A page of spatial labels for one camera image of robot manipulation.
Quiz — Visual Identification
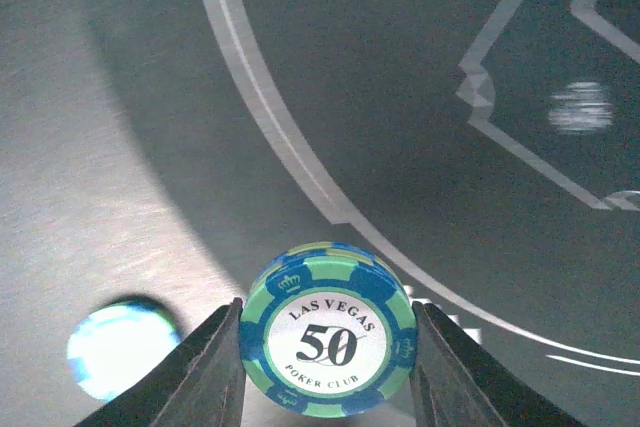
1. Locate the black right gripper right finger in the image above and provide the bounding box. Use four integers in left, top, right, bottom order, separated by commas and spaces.
410, 301, 582, 427

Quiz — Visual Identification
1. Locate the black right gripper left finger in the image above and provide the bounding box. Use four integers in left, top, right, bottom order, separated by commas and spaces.
78, 297, 246, 427

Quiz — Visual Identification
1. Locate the green chip seat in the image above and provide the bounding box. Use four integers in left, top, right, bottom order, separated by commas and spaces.
66, 295, 185, 402

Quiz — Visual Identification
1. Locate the green poker chip stack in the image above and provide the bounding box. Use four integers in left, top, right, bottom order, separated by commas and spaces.
239, 241, 417, 418

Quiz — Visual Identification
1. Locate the round black poker mat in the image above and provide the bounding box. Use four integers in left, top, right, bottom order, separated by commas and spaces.
87, 0, 639, 426

